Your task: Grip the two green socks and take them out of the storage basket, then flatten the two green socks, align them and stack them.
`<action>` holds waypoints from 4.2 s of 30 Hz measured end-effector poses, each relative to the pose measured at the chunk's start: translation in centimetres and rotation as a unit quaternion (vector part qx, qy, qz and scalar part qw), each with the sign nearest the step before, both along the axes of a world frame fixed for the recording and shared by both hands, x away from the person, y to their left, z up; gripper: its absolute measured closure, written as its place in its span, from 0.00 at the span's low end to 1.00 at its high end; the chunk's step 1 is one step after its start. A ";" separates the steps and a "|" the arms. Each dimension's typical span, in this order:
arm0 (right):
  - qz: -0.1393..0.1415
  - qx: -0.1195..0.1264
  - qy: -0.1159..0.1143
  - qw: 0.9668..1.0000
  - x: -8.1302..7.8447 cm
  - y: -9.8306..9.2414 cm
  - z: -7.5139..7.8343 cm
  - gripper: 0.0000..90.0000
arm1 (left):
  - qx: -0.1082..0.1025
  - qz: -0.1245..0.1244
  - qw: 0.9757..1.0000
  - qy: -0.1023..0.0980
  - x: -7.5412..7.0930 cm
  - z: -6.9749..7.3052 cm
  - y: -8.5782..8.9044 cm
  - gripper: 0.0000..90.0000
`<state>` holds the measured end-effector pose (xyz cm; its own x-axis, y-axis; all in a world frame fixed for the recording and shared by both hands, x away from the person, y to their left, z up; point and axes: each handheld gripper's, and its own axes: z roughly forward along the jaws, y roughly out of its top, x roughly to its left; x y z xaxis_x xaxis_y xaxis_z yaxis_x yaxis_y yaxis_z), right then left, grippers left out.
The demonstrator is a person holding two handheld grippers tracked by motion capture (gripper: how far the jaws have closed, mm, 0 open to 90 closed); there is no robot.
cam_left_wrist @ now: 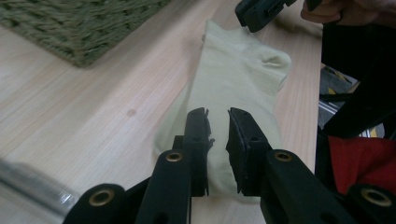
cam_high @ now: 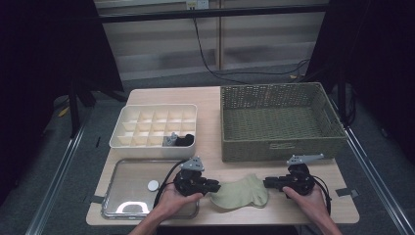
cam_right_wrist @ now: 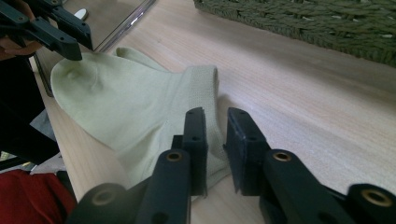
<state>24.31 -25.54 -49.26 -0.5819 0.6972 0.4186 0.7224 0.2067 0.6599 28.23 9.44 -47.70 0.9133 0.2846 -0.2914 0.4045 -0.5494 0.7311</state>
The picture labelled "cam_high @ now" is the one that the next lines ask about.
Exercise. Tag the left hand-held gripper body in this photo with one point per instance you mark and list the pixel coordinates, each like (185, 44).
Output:
(189, 182)

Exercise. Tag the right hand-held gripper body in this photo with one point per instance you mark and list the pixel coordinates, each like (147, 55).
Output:
(303, 179)

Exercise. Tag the green woven basket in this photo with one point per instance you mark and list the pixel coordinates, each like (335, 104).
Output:
(244, 153)

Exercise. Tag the black sock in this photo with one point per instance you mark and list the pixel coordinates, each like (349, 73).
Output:
(186, 141)
(190, 138)

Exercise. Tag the white compartment storage box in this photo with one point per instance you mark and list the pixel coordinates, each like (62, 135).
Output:
(143, 152)

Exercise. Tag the clear plastic lid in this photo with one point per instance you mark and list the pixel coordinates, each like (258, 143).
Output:
(130, 182)

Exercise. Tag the person's right hand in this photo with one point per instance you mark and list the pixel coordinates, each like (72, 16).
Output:
(310, 204)

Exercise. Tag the person's left hand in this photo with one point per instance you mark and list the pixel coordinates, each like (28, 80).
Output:
(173, 205)

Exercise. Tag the black tape piece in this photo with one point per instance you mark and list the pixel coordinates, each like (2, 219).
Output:
(94, 199)
(345, 192)

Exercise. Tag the black metal stand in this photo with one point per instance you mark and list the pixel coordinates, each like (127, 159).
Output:
(342, 98)
(74, 111)

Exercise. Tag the small yellow scrap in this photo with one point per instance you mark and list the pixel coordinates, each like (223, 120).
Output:
(293, 77)

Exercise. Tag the yellow floor tape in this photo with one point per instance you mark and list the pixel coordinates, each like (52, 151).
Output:
(63, 112)

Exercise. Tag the black curtain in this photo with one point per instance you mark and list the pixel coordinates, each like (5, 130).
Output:
(381, 49)
(39, 49)

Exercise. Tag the black horizontal bar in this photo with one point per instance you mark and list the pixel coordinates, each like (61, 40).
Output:
(163, 15)

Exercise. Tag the aluminium floor rail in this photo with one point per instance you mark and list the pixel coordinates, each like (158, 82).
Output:
(375, 182)
(55, 186)

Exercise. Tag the white wall socket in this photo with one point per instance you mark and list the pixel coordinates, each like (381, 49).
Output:
(202, 4)

